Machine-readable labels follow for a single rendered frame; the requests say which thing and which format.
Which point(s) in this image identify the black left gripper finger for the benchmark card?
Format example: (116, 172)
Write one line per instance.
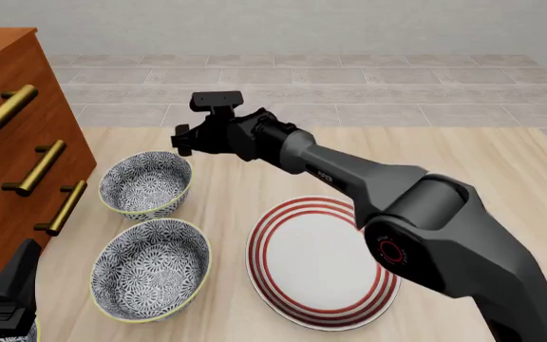
(17, 274)

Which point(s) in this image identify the patterned black and white bowl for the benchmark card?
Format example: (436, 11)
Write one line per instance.
(29, 333)
(145, 185)
(152, 270)

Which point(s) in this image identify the white plate with red rings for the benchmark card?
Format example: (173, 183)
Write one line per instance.
(318, 267)

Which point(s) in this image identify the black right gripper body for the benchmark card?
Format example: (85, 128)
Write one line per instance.
(202, 139)

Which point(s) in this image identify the grey and black right robot arm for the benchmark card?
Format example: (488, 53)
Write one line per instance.
(444, 228)

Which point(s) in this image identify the red-brown wooden cabinet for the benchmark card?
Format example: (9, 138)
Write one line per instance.
(12, 149)

